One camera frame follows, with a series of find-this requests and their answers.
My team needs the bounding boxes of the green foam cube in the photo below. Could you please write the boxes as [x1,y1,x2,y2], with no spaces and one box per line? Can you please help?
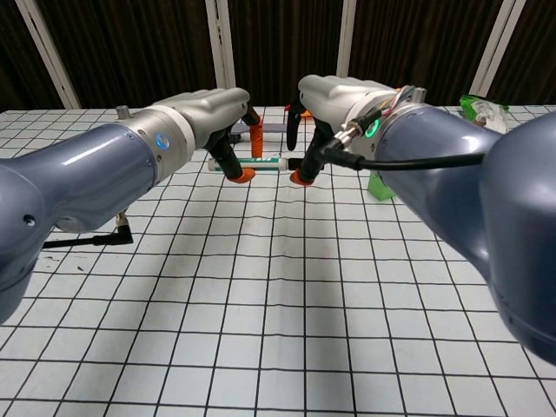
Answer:
[367,170,399,202]

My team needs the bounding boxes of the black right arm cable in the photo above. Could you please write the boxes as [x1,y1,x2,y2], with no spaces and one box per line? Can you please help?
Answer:
[322,146,487,173]

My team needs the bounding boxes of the grey plastic spatula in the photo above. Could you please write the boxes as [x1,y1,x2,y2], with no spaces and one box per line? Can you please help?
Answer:
[229,122,290,136]

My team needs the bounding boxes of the green white marker pen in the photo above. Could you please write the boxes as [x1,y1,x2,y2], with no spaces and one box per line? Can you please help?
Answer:
[207,156,288,172]

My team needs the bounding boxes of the white aluminium frame post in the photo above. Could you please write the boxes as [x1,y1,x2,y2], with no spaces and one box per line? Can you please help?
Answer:
[335,0,358,80]
[467,0,521,97]
[14,0,83,110]
[205,0,238,91]

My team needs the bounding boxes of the black cable plug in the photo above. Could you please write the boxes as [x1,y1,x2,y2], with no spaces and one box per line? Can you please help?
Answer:
[42,209,134,250]

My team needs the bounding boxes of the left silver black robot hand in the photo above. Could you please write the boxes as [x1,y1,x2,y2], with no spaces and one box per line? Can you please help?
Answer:
[149,87,265,187]

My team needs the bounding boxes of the green snack bag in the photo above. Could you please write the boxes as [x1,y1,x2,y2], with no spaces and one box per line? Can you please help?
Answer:
[459,94,510,134]

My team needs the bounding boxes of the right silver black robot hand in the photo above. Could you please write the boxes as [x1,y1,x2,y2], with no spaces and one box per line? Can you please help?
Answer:
[286,74,401,187]

